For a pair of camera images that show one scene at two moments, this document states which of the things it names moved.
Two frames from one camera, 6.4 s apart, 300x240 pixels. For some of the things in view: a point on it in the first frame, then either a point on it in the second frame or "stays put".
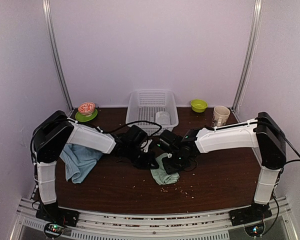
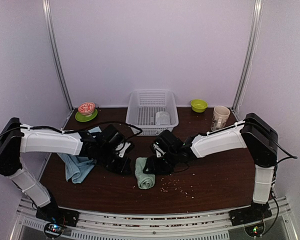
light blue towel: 79,161 stays put
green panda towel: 160,174 → 144,180
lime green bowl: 199,105 stays put
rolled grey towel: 162,118 stays put
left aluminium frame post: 46,9 stays put
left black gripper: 147,163 → 120,169
